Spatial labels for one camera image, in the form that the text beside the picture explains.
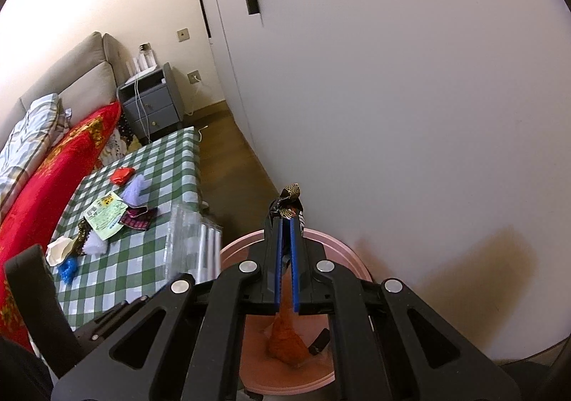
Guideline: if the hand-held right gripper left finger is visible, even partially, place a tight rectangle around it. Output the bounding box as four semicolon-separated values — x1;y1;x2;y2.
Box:
51;200;290;401

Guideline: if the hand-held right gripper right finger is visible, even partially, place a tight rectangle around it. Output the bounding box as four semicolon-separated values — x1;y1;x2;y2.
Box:
289;205;520;401

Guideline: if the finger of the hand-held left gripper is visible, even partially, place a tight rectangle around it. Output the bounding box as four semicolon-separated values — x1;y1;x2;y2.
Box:
74;296;150;355

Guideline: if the black gold patterned wrapper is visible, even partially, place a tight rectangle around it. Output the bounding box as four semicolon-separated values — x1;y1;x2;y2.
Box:
273;182;306;222

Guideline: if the pink plastic bin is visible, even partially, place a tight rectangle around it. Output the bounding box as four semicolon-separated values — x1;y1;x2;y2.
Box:
218;229;380;395

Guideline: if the lavender pleated paper liner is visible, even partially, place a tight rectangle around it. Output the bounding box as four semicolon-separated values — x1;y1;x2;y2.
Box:
82;231;110;255
121;175;152;207

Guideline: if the blue crumpled wrapper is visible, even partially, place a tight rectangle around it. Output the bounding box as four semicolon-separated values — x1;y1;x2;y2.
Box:
58;257;77;283

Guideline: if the green checked tablecloth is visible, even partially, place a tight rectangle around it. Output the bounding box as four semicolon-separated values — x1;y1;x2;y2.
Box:
33;126;224;357

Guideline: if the orange crumpled wrapper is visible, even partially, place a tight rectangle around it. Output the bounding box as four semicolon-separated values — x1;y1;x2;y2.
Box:
267;265;310;368

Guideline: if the small black wrapper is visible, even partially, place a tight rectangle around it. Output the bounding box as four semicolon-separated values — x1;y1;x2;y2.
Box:
310;329;331;355

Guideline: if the white crumpled paper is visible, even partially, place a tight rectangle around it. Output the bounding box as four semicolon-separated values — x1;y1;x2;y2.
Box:
46;237;76;267

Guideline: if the clear plastic packaging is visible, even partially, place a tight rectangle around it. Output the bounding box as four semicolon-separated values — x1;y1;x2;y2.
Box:
164;202;224;283

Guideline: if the brown patterned wrapper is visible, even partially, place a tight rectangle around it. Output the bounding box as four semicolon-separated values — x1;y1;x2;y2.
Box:
74;220;92;256

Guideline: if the dark clothing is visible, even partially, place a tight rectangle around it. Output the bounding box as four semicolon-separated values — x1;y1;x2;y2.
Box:
0;334;54;401

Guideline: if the green yellow packet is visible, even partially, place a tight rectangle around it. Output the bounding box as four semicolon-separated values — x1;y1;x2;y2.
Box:
84;192;128;241

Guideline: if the dark maroon checked wrapper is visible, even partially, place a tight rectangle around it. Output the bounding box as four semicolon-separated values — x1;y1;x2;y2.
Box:
118;206;159;232

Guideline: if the red crumpled wrapper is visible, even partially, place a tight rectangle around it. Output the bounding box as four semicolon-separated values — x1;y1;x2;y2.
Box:
110;166;136;185

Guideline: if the red gold blanket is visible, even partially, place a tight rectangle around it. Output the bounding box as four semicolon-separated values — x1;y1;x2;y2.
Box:
0;102;123;352

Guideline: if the floral cloth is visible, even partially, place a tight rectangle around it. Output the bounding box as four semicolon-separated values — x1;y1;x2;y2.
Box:
98;117;143;170

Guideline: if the white wardrobe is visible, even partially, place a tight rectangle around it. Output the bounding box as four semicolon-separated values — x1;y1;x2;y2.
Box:
187;0;571;361

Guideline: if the grey nightstand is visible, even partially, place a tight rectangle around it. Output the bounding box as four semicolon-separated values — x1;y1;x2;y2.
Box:
117;62;185;145

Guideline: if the striped pillow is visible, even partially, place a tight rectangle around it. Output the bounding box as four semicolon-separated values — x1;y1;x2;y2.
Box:
0;93;72;210

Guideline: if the white charging device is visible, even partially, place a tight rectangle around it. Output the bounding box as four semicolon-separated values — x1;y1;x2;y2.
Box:
129;50;157;71

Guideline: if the white cable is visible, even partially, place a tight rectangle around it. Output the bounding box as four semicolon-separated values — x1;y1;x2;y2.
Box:
125;71;150;140

